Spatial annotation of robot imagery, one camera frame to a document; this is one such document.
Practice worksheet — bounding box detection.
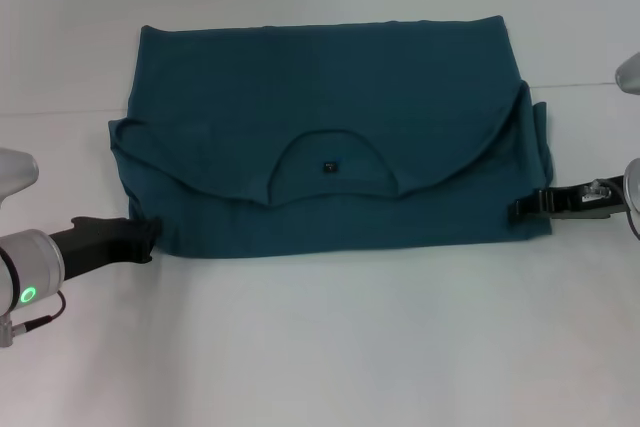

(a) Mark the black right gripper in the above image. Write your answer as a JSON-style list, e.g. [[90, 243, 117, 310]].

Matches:
[[507, 175, 627, 225]]

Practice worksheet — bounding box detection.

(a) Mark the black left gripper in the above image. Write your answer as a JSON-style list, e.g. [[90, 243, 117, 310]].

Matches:
[[47, 215, 164, 284]]

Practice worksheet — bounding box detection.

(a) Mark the teal t-shirt with FREE print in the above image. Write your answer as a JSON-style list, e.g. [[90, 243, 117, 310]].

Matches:
[[108, 16, 555, 259]]

